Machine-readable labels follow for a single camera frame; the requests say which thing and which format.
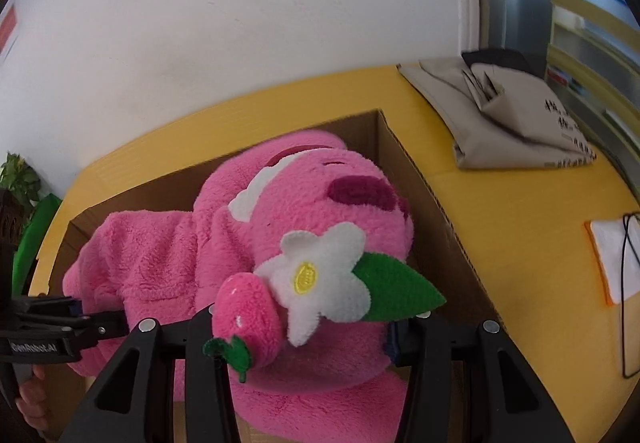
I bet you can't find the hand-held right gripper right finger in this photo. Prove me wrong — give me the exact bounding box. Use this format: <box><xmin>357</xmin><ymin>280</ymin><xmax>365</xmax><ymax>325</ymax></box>
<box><xmin>386</xmin><ymin>313</ymin><xmax>576</xmax><ymax>443</ymax></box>

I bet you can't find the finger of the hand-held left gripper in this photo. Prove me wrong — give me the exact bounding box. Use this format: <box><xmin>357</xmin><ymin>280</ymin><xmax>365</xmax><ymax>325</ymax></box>
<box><xmin>65</xmin><ymin>310</ymin><xmax>132</xmax><ymax>343</ymax></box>
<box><xmin>12</xmin><ymin>294</ymin><xmax>85</xmax><ymax>321</ymax></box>

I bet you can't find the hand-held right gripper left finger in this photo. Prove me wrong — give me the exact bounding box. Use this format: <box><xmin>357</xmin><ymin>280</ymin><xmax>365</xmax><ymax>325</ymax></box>
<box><xmin>67</xmin><ymin>304</ymin><xmax>241</xmax><ymax>443</ymax></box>

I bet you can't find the pink plush bear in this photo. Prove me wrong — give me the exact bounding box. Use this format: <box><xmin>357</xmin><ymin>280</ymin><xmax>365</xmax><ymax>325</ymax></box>
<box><xmin>62</xmin><ymin>129</ymin><xmax>447</xmax><ymax>443</ymax></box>

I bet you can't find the cardboard box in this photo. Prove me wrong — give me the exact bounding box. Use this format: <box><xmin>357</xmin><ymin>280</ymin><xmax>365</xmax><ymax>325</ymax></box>
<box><xmin>35</xmin><ymin>109</ymin><xmax>503</xmax><ymax>443</ymax></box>

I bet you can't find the person's left hand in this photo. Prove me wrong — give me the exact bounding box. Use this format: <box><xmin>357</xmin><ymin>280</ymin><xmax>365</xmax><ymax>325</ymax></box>
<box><xmin>19</xmin><ymin>367</ymin><xmax>50</xmax><ymax>430</ymax></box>

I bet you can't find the green potted plant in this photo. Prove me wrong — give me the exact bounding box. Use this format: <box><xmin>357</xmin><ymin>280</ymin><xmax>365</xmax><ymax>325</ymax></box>
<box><xmin>0</xmin><ymin>152</ymin><xmax>42</xmax><ymax>210</ymax></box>

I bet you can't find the folded beige tote bag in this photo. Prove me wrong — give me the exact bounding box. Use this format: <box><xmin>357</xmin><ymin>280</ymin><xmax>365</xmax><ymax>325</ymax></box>
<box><xmin>462</xmin><ymin>63</ymin><xmax>582</xmax><ymax>144</ymax></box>
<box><xmin>397</xmin><ymin>57</ymin><xmax>598</xmax><ymax>171</ymax></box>

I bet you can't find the black bag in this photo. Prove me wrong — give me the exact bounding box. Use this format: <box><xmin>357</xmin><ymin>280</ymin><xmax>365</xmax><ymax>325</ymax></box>
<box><xmin>461</xmin><ymin>49</ymin><xmax>546</xmax><ymax>78</ymax></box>

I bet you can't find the yellow shelf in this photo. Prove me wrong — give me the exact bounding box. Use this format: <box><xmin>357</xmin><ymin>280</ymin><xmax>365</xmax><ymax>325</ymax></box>
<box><xmin>545</xmin><ymin>0</ymin><xmax>640</xmax><ymax>144</ymax></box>

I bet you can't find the white cabled device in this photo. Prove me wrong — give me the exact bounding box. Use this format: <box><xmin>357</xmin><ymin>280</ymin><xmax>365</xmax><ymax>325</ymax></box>
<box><xmin>584</xmin><ymin>215</ymin><xmax>640</xmax><ymax>308</ymax></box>

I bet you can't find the black cable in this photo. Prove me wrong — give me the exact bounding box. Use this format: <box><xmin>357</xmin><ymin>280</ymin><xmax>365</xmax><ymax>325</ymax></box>
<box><xmin>620</xmin><ymin>210</ymin><xmax>640</xmax><ymax>379</ymax></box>

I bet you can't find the red wall sign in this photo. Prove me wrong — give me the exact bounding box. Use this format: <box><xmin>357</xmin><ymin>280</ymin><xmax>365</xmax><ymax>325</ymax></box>
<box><xmin>0</xmin><ymin>5</ymin><xmax>21</xmax><ymax>60</ymax></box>

